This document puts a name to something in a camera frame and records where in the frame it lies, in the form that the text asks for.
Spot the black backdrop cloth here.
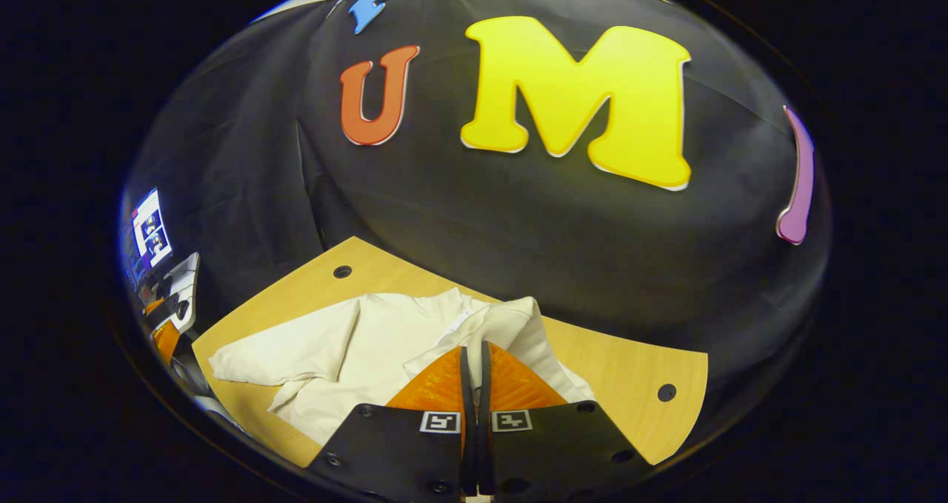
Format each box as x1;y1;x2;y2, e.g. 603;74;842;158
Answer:
122;0;830;444

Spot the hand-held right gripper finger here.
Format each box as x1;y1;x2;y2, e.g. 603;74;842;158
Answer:
307;345;475;500
478;340;656;500

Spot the computer monitor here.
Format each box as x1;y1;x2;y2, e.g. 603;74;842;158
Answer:
122;188;175;282

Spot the cream white garment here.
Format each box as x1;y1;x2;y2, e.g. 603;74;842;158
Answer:
209;288;597;446

